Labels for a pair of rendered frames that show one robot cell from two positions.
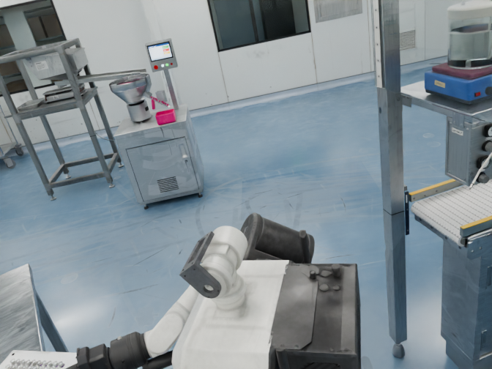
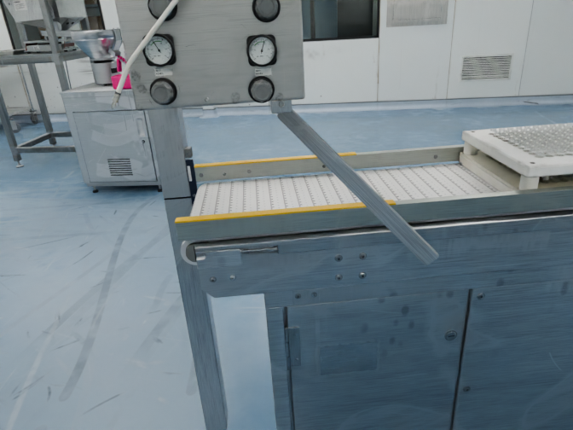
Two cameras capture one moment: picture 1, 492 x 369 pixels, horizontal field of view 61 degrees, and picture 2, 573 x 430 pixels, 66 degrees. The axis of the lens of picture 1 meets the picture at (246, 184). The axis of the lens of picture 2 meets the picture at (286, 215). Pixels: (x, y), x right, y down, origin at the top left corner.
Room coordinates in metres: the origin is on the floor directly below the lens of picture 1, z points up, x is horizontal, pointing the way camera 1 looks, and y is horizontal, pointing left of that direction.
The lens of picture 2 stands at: (0.50, -0.91, 1.16)
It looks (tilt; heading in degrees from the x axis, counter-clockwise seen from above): 24 degrees down; 8
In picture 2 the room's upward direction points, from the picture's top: 3 degrees counter-clockwise
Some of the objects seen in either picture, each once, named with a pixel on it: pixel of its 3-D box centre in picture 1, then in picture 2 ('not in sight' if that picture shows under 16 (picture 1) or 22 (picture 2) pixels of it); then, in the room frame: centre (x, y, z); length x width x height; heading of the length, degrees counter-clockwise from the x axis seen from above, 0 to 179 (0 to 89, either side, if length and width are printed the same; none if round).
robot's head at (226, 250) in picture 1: (222, 265); not in sight; (0.56, 0.07, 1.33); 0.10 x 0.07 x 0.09; 161
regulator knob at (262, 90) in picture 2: not in sight; (261, 87); (1.07, -0.81, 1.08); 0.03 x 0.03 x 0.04; 11
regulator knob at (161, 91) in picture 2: (483, 176); (161, 88); (1.04, -0.69, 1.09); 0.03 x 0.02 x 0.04; 101
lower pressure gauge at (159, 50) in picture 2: (484, 162); (159, 49); (1.05, -0.69, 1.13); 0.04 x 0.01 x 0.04; 101
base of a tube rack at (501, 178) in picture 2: not in sight; (549, 171); (1.35, -1.30, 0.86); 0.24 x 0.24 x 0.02; 10
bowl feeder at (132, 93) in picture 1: (142, 98); (111, 57); (3.77, 0.75, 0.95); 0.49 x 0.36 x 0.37; 90
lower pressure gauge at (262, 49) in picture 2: not in sight; (262, 50); (1.07, -0.81, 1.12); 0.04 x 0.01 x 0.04; 101
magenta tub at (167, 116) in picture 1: (165, 116); (126, 81); (3.52, 0.55, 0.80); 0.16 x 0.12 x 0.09; 90
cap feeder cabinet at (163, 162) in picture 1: (164, 157); (130, 135); (3.71, 0.70, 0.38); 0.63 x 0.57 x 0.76; 90
